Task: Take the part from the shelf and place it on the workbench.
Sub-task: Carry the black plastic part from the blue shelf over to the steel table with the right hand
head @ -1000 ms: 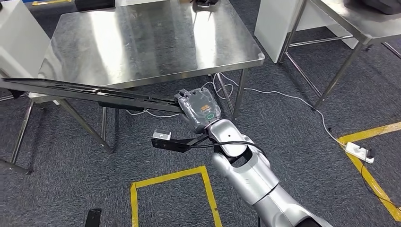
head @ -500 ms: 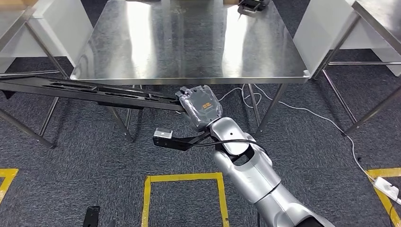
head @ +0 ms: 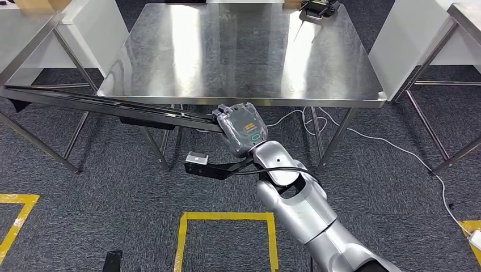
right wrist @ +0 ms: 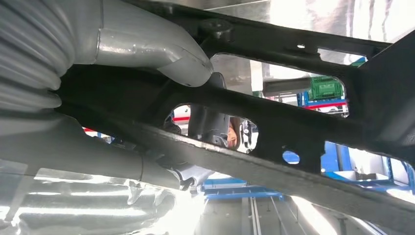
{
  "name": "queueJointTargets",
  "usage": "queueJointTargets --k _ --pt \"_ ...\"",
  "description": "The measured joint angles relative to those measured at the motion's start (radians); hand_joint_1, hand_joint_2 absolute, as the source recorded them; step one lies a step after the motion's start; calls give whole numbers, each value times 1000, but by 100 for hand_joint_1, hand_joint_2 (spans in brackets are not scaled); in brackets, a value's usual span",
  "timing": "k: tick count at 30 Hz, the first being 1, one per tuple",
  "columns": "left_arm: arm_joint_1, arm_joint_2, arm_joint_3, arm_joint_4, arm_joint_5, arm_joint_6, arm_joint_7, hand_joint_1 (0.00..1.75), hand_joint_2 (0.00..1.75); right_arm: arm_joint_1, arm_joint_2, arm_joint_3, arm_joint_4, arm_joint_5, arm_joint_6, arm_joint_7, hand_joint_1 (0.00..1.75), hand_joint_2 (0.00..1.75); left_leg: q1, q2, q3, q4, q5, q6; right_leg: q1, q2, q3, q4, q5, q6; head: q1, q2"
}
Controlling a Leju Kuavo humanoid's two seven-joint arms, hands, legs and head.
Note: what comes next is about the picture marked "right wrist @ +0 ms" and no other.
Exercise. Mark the blue metal shelf rack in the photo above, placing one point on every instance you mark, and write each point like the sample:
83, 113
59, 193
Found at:
330, 159

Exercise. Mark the person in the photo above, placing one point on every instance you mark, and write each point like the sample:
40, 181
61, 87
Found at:
232, 136

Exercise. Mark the red barrier belt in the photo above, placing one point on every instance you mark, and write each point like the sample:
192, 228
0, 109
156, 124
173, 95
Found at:
324, 105

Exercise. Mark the green plastic crate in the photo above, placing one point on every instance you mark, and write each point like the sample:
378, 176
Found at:
325, 89

